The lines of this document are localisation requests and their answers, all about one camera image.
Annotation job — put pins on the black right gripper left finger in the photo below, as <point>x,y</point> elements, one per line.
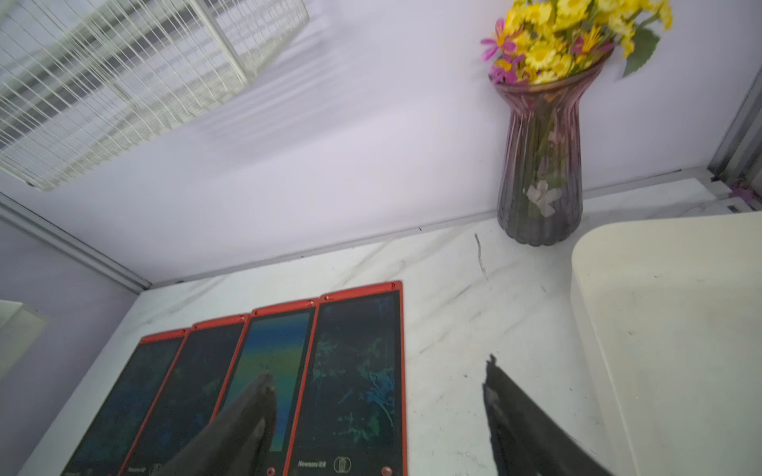
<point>232,434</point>

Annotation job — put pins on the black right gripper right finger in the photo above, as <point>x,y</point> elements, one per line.
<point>524,439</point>

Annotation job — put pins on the red writing tablet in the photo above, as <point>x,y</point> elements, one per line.
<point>110,436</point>
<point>351,413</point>
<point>189,396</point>
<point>275,341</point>

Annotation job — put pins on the cream plastic storage box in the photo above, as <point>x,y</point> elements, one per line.
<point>669,313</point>

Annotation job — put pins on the dark glass vase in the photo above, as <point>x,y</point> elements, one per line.
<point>541,198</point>

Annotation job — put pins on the yellow flower bouquet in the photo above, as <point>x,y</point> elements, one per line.
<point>539,42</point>

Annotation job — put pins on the white mesh wall shelf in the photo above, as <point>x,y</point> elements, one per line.
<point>21,325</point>

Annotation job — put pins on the white wire wall basket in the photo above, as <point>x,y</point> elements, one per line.
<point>84,82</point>

